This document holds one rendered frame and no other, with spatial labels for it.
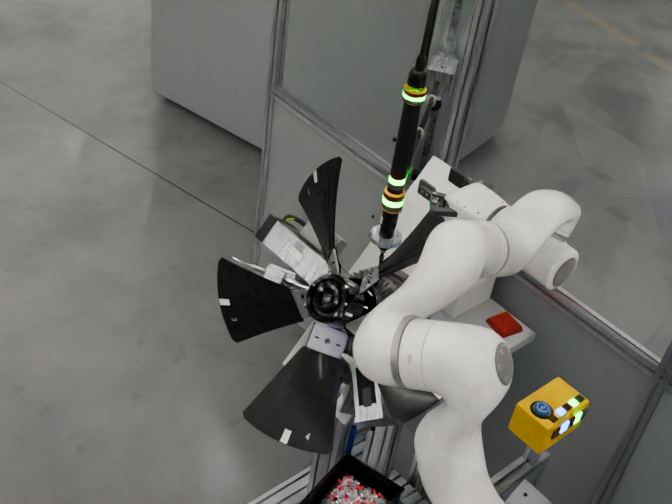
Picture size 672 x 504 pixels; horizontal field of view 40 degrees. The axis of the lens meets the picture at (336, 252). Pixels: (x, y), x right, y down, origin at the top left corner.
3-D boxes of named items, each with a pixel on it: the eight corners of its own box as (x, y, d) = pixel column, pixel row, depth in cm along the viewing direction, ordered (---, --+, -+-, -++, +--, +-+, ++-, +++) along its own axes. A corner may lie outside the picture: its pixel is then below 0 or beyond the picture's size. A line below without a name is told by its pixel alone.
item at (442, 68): (428, 78, 246) (434, 49, 241) (453, 84, 245) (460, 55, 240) (421, 95, 238) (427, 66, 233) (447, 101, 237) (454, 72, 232)
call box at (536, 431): (547, 403, 229) (558, 374, 223) (578, 429, 224) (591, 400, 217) (505, 432, 220) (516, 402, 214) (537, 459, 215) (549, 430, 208)
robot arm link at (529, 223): (495, 170, 140) (554, 183, 166) (442, 257, 144) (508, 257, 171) (543, 201, 136) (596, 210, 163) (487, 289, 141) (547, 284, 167)
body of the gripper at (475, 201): (477, 251, 168) (435, 219, 174) (514, 233, 174) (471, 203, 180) (487, 218, 164) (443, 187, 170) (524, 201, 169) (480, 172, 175)
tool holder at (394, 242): (374, 220, 201) (381, 184, 195) (406, 228, 200) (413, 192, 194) (365, 244, 194) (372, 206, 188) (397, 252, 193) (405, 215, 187)
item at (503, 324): (506, 314, 271) (508, 309, 270) (523, 332, 266) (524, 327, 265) (484, 321, 267) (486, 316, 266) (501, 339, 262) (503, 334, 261)
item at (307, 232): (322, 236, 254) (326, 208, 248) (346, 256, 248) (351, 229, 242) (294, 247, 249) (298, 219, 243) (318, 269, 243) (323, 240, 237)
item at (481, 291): (452, 270, 284) (460, 242, 277) (490, 299, 275) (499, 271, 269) (414, 289, 275) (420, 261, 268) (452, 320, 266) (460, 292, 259)
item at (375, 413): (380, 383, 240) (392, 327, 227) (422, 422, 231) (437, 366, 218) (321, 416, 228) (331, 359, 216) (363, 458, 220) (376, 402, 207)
